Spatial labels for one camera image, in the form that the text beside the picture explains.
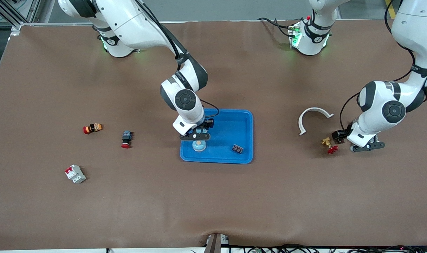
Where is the orange emergency stop button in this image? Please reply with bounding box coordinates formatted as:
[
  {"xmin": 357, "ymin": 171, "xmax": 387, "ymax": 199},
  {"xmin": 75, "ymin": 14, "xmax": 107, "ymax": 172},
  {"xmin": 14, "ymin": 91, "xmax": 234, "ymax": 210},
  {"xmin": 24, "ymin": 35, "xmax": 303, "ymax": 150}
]
[{"xmin": 83, "ymin": 123, "xmax": 103, "ymax": 135}]

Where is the aluminium frame profile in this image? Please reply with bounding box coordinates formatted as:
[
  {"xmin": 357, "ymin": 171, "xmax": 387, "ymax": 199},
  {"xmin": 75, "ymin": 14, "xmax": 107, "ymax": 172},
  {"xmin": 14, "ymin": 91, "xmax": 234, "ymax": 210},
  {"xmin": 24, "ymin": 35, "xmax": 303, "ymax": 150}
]
[{"xmin": 0, "ymin": 0, "xmax": 41, "ymax": 37}]

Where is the blue plastic tray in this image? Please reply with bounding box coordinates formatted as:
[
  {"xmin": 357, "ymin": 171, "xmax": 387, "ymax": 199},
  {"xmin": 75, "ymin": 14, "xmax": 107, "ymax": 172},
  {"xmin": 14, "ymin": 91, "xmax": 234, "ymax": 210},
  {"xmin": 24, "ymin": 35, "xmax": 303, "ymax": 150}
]
[{"xmin": 180, "ymin": 108, "xmax": 253, "ymax": 164}]

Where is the black base power cable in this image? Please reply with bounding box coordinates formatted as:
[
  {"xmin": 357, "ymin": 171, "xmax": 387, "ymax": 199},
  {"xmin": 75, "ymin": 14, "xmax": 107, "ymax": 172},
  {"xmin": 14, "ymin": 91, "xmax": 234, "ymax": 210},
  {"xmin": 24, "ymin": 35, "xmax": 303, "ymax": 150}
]
[{"xmin": 258, "ymin": 17, "xmax": 293, "ymax": 37}]

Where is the white circuit breaker red lever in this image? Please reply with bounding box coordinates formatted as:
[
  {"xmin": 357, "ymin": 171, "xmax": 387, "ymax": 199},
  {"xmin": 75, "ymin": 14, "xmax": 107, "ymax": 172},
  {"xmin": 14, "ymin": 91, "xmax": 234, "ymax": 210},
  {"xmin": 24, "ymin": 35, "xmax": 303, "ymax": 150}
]
[{"xmin": 65, "ymin": 164, "xmax": 87, "ymax": 184}]

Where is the brass valve red handwheel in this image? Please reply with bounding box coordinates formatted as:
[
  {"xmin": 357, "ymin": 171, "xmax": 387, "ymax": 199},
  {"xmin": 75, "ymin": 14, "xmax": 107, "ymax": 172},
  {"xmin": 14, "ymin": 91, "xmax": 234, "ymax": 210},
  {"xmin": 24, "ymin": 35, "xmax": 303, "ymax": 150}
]
[{"xmin": 322, "ymin": 137, "xmax": 339, "ymax": 154}]

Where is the white curved plastic clamp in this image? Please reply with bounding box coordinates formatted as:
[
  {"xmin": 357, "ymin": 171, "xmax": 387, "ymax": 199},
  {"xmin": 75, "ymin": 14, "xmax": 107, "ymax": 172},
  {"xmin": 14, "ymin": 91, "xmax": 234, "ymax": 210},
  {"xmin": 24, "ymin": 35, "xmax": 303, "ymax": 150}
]
[{"xmin": 298, "ymin": 107, "xmax": 334, "ymax": 136}]

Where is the grey metal mount bracket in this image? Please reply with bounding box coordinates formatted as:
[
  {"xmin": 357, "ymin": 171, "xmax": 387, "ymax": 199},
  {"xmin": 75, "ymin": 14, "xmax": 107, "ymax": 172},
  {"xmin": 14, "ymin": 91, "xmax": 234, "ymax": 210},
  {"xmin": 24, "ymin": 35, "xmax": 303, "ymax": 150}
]
[{"xmin": 203, "ymin": 233, "xmax": 230, "ymax": 253}]

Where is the brown table mat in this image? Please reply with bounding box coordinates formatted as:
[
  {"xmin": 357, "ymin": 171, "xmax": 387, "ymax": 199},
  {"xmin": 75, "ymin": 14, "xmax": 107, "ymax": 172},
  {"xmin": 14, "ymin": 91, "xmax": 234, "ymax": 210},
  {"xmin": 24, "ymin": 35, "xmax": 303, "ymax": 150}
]
[{"xmin": 0, "ymin": 19, "xmax": 427, "ymax": 251}]

